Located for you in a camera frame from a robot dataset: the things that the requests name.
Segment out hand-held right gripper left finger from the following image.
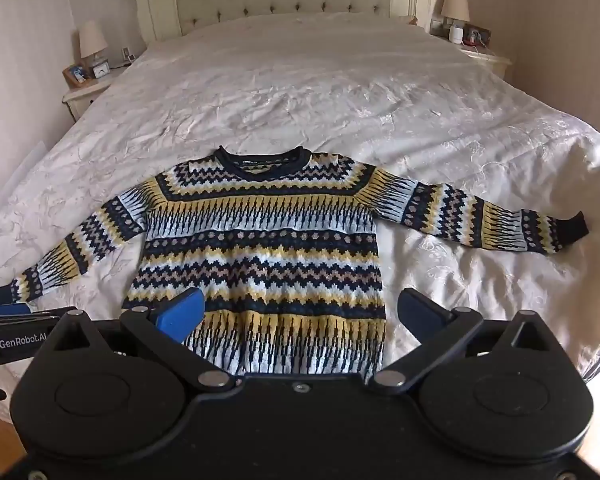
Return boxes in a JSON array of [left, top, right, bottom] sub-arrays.
[[32, 287, 233, 392]]

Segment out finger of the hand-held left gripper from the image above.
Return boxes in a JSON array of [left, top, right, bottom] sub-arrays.
[[0, 303, 78, 322]]

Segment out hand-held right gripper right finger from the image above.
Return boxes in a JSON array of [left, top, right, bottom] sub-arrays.
[[369, 288, 571, 393]]

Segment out navy yellow patterned knit sweater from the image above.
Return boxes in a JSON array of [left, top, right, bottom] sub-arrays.
[[0, 145, 590, 377]]

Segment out cream bedside nightstand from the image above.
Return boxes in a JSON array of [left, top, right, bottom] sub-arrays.
[[61, 62, 131, 122], [430, 20, 512, 81]]

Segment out white embroidered bedspread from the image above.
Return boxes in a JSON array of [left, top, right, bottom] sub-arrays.
[[0, 10, 600, 381]]

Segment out cream shade table lamp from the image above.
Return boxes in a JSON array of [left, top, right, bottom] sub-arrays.
[[440, 0, 471, 26], [77, 21, 108, 68]]

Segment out small wooden photo frame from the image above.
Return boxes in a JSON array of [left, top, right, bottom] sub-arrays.
[[62, 63, 92, 87]]

